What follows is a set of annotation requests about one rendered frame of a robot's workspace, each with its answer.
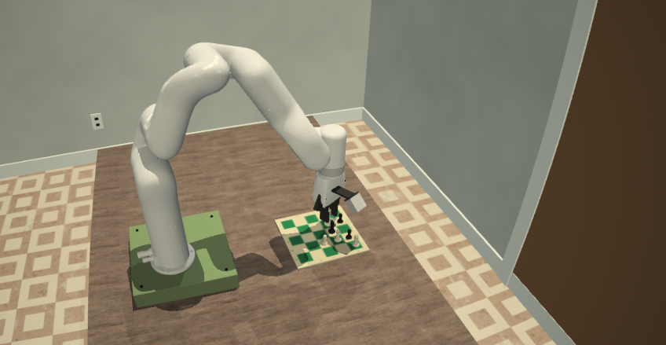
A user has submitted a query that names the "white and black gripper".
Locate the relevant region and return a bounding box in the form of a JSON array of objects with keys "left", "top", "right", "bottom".
[{"left": 313, "top": 169, "right": 346, "bottom": 223}]

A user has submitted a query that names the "green and cream chessboard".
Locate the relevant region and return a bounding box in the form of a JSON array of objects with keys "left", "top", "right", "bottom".
[{"left": 275, "top": 205, "right": 370, "bottom": 270}]

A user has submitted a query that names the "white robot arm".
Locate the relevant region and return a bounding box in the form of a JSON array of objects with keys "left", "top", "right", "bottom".
[{"left": 130, "top": 42, "right": 346, "bottom": 275}]

